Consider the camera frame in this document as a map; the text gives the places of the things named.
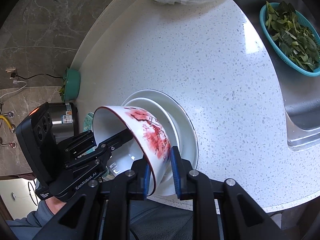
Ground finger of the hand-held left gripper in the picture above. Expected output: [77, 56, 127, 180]
[57, 130, 97, 159]
[96, 128, 133, 155]

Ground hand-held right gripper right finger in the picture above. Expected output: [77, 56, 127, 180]
[170, 145, 297, 240]

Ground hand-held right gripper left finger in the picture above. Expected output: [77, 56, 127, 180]
[32, 158, 152, 240]

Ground teal floral plate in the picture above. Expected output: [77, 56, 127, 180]
[82, 112, 95, 133]

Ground red floral bowl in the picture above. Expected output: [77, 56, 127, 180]
[92, 105, 172, 197]

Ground large white bowl dark rim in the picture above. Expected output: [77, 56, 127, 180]
[121, 89, 199, 196]

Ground person's left forearm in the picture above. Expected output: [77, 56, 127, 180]
[6, 195, 68, 240]

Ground steel rice cooker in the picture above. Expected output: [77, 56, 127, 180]
[47, 102, 78, 140]

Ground person's blue-grey clothing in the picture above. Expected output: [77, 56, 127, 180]
[126, 197, 222, 240]

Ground green basin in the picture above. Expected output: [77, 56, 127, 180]
[59, 67, 81, 103]

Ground steel sink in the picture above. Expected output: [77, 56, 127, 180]
[275, 55, 320, 152]

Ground teal plastic basket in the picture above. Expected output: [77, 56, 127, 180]
[259, 2, 320, 77]

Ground leafy greens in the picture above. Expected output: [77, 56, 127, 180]
[264, 1, 320, 72]

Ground yellow gas hose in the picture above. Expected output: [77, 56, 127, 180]
[0, 115, 16, 133]

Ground white power cable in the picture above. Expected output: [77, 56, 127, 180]
[0, 80, 27, 101]

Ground black power cable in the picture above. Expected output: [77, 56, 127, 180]
[11, 73, 66, 80]

